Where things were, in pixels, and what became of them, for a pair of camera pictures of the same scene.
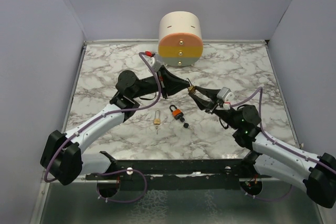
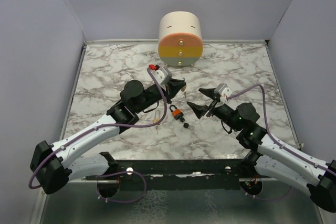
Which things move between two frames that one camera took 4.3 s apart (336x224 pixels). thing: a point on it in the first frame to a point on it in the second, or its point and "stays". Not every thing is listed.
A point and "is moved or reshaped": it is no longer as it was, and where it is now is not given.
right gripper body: (217, 110) stays
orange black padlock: (177, 113) stays
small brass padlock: (191, 88) is moved or reshaped
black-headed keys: (186, 125) stays
